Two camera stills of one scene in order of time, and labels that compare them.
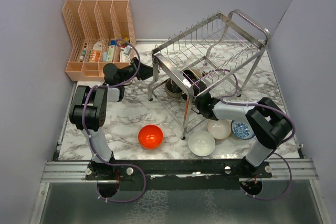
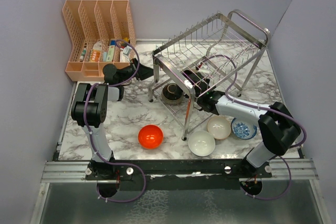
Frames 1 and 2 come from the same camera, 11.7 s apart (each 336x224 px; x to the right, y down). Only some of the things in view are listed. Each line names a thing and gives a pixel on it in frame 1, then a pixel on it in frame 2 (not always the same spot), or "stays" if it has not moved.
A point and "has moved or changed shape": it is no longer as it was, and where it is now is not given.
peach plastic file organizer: x=102 y=32 stays
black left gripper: x=144 y=71 stays
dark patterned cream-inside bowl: x=172 y=88 has moved or changed shape
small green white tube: x=82 y=55 stays
